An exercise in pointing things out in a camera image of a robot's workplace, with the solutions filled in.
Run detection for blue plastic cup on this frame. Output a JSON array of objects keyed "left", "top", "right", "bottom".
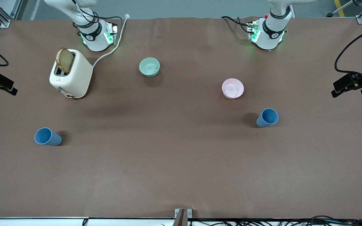
[
  {"left": 256, "top": 108, "right": 279, "bottom": 128},
  {"left": 35, "top": 127, "right": 63, "bottom": 146}
]

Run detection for brown toast bread slice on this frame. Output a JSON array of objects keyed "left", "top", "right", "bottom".
[{"left": 56, "top": 47, "right": 75, "bottom": 75}]

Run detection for cream white toaster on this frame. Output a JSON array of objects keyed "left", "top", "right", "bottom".
[{"left": 49, "top": 49, "right": 93, "bottom": 99}]

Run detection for pink bowl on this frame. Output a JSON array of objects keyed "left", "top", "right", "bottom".
[{"left": 222, "top": 78, "right": 244, "bottom": 100}]

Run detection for mint green bowl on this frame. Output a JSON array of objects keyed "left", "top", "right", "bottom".
[{"left": 139, "top": 57, "right": 161, "bottom": 78}]

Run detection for brown table cover mat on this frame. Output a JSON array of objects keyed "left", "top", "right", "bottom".
[{"left": 0, "top": 16, "right": 362, "bottom": 219}]

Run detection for white toaster power cable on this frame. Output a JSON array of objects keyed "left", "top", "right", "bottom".
[{"left": 92, "top": 14, "right": 130, "bottom": 68}]

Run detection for black right arm base cables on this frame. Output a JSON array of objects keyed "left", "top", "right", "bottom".
[{"left": 72, "top": 0, "right": 123, "bottom": 29}]

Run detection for black arm base cables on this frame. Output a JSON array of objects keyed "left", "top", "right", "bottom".
[
  {"left": 72, "top": 0, "right": 123, "bottom": 29},
  {"left": 221, "top": 16, "right": 251, "bottom": 34}
]

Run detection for black left arm base cables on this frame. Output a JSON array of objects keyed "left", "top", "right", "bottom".
[{"left": 221, "top": 16, "right": 251, "bottom": 34}]

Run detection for black cable bundle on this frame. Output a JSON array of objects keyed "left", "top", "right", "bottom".
[{"left": 161, "top": 215, "right": 362, "bottom": 226}]

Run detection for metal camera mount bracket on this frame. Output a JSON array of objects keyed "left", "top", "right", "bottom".
[{"left": 174, "top": 208, "right": 193, "bottom": 226}]

